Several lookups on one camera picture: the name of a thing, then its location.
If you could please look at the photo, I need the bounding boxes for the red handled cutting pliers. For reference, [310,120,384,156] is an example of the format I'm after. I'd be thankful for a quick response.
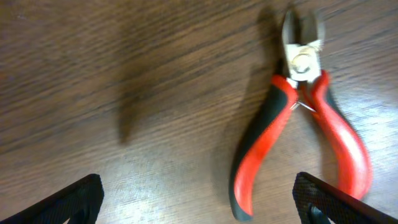
[228,8,373,222]

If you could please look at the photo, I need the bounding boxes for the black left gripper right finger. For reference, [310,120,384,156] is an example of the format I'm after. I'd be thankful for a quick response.
[292,172,397,224]

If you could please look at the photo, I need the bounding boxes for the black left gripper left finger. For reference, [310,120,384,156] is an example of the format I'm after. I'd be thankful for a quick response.
[1,174,104,224]

